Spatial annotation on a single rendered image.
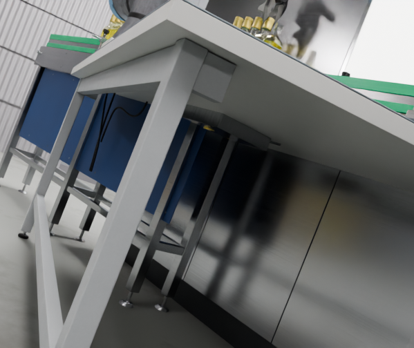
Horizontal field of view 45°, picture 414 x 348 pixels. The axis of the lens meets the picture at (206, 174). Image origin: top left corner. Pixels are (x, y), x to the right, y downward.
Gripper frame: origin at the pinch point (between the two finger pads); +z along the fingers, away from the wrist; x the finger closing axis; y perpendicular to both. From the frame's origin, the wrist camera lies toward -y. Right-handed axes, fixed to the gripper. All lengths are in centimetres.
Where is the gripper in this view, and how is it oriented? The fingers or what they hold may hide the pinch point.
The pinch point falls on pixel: (269, 21)
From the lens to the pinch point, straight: 193.4
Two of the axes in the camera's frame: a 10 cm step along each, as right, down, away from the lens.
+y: -6.1, -2.5, 7.6
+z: -3.7, 9.3, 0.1
